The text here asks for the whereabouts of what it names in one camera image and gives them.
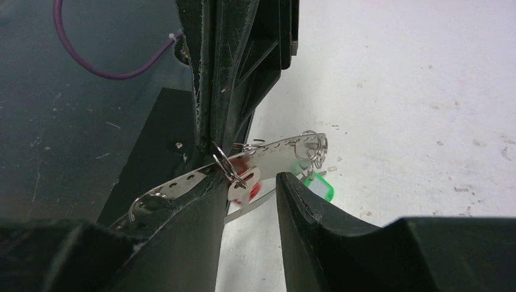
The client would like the red tagged key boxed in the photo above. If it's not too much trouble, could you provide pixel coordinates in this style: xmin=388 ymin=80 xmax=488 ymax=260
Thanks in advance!
xmin=228 ymin=159 xmax=261 ymax=207

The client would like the green tagged key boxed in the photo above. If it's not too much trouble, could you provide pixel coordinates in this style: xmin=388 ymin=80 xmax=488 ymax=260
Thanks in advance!
xmin=293 ymin=162 xmax=335 ymax=202

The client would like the metal key holder ring plate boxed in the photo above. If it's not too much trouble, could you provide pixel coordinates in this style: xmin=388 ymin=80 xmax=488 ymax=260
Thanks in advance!
xmin=110 ymin=130 xmax=329 ymax=230

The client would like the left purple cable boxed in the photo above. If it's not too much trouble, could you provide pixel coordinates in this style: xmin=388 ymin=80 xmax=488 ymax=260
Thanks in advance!
xmin=52 ymin=0 xmax=184 ymax=80

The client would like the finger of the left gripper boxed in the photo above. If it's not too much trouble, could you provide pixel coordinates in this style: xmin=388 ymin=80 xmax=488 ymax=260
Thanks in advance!
xmin=210 ymin=0 xmax=300 ymax=153
xmin=176 ymin=0 xmax=214 ymax=153

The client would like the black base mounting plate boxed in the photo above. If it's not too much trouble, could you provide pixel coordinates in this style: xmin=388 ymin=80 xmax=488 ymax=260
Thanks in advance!
xmin=97 ymin=88 xmax=210 ymax=226

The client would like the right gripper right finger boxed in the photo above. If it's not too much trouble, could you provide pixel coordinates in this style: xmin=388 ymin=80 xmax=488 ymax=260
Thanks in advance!
xmin=276 ymin=172 xmax=515 ymax=291

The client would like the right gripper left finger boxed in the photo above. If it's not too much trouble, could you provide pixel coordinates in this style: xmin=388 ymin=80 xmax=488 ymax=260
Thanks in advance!
xmin=1 ymin=174 xmax=228 ymax=291

